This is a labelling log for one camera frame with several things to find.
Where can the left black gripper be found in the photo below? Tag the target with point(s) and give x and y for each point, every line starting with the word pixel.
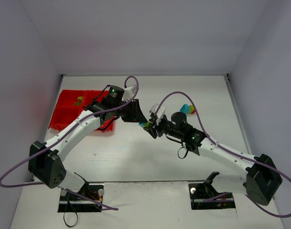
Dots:
pixel 130 110

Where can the red divided bin tray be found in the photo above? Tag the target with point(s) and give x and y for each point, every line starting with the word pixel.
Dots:
pixel 65 112

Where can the green long lego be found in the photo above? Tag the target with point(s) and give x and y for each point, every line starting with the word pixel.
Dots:
pixel 79 101

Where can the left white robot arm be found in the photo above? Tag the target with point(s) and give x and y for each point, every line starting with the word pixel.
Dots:
pixel 47 158

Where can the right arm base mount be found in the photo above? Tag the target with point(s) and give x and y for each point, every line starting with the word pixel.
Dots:
pixel 203 196

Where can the teal lego block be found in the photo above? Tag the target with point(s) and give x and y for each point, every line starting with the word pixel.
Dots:
pixel 185 109

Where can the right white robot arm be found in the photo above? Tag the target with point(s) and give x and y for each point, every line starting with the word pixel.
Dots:
pixel 255 176

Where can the green lego cube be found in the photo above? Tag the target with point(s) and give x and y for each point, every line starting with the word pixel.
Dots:
pixel 191 109

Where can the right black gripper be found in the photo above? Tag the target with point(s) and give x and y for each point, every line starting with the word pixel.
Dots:
pixel 155 129

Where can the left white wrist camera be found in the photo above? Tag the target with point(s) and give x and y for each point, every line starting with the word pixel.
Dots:
pixel 129 92

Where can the green and blue lego stack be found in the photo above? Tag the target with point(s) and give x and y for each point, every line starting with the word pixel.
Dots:
pixel 144 125

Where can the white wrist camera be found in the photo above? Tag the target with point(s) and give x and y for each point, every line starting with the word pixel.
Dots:
pixel 129 92
pixel 157 113

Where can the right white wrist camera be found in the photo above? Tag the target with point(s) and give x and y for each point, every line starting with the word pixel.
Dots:
pixel 157 113

